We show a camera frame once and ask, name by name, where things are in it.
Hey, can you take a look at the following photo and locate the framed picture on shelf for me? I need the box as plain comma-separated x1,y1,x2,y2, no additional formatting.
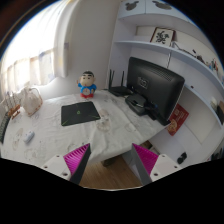
150,27,175,46

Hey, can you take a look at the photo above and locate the white wall shelf unit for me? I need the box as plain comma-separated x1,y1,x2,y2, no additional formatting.
109,0,224,166

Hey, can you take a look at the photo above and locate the black monitor stand base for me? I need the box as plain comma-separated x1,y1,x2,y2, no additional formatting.
125,94,146,116

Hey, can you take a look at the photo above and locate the black mouse pad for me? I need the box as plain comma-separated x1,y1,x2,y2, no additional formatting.
61,101,100,126

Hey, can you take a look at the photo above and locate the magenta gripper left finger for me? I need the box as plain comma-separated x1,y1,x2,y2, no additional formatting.
42,143,92,186

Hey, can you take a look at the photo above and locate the white patterned tablecloth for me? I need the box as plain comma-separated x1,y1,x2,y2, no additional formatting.
0,91,164,166

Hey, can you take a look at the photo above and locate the black keyboard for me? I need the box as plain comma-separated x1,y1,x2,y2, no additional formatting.
0,113,10,144

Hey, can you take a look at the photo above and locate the black computer monitor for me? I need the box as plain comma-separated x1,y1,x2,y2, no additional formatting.
127,57,185,125

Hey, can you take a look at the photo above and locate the cartoon boy figurine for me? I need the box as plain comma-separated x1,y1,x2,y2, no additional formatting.
77,71,97,99

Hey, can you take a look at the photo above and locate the white handbag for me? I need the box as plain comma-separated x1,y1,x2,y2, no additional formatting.
21,87,43,116

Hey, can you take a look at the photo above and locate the red paper booklet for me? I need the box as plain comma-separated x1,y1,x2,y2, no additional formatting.
167,104,189,136

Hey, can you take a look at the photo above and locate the white computer mouse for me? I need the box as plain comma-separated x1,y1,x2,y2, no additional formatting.
23,131,35,143

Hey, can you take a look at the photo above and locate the white window curtain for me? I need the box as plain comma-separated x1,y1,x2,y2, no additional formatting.
0,0,80,98

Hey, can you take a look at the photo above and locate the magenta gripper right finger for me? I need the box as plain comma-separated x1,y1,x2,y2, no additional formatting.
130,143,183,186

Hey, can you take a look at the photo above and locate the black wifi router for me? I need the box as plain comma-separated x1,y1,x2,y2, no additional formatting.
108,71,132,96

